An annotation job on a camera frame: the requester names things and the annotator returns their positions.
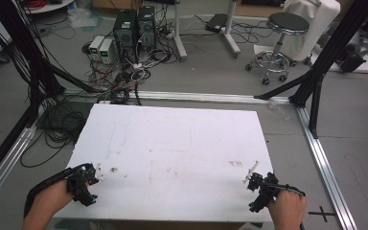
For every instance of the white table leg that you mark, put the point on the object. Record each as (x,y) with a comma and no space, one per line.
(179,32)
(230,32)

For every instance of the large black computer tower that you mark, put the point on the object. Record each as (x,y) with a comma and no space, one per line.
(125,32)

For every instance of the black device on floor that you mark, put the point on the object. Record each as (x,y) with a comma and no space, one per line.
(351,59)

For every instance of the flat black box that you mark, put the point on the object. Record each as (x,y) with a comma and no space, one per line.
(216,23)

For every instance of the white plastic strip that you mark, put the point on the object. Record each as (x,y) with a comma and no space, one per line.
(251,171)

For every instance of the person's left hand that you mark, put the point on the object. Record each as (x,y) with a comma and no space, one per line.
(51,199)

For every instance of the white power supply unit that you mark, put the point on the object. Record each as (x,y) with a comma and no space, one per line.
(96,46)
(107,51)

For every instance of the white cloth cover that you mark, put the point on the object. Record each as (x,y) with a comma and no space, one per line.
(314,19)

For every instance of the chrome stool with black seat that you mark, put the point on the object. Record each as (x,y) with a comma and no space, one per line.
(286,25)

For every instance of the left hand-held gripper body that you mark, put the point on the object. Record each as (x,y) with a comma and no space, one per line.
(76,185)

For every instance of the round white table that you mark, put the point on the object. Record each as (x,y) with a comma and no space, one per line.
(49,6)

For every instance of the aluminium floor rail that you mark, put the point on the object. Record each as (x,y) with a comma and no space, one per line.
(327,172)
(204,96)
(3,166)

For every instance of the clear plastic bag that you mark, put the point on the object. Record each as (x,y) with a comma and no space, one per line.
(84,17)

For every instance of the black brace strut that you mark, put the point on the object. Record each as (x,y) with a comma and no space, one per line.
(281,87)

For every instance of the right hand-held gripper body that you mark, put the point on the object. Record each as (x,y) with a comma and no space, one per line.
(269,191)

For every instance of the person's right hand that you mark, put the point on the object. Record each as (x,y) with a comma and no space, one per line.
(287,209)

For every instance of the black upright strut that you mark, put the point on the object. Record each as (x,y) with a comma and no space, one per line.
(315,108)

